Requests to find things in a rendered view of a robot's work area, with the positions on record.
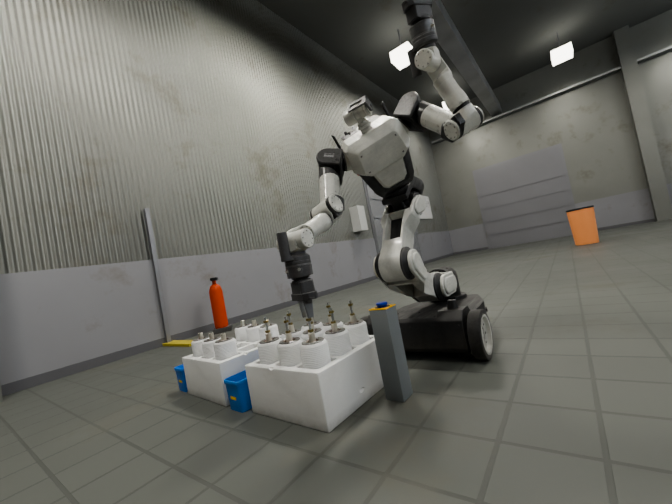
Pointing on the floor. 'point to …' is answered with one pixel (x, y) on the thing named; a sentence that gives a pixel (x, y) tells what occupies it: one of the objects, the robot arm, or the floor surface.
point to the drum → (583, 225)
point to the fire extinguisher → (218, 308)
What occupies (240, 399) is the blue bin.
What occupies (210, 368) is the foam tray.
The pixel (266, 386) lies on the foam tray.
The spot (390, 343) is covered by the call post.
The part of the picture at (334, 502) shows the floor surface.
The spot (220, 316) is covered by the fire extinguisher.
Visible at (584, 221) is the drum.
